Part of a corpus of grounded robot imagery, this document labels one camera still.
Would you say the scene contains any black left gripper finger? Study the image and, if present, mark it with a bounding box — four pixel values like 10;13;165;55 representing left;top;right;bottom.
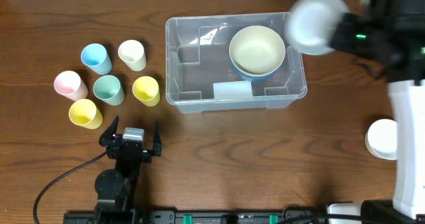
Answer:
99;116;119;147
153;122;162;156

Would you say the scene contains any grey small bowl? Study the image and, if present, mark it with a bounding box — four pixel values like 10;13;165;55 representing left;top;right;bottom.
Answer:
285;0;349;55

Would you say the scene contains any clear plastic storage bin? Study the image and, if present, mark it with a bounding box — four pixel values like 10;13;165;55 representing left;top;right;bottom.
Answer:
165;12;307;113

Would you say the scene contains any beige bowl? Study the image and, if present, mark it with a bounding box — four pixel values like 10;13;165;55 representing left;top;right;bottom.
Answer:
228;25;286;74

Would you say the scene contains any dark blue bowl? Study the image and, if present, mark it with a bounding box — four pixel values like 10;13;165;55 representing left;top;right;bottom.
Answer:
232;63;278;81

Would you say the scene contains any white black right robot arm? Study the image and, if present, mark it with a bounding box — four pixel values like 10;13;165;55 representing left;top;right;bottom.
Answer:
329;0;424;223

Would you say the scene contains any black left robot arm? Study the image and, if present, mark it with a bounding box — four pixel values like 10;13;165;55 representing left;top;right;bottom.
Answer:
94;117;162;224

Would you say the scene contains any yellow plastic cup front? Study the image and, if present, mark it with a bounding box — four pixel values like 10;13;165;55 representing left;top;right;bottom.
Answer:
68;99;103;130

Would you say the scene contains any green plastic cup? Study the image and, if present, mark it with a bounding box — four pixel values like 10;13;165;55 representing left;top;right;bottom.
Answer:
93;75;125;106

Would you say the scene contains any yellow plastic cup near bin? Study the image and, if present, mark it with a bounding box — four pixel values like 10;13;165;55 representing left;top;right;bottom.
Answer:
132;76;160;106

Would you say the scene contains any pink plastic cup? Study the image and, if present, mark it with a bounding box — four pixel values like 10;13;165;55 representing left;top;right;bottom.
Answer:
54;70;88;101

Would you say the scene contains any blue plastic cup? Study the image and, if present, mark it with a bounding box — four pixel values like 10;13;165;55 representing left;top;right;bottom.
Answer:
80;43;112;75

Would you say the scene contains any cream plastic cup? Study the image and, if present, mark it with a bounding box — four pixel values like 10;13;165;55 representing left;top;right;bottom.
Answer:
118;40;147;72

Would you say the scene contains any white small bowl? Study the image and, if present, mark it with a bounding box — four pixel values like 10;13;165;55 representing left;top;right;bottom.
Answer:
365;119;397;160

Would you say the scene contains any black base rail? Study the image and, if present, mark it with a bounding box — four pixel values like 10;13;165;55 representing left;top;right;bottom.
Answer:
63;207;322;224

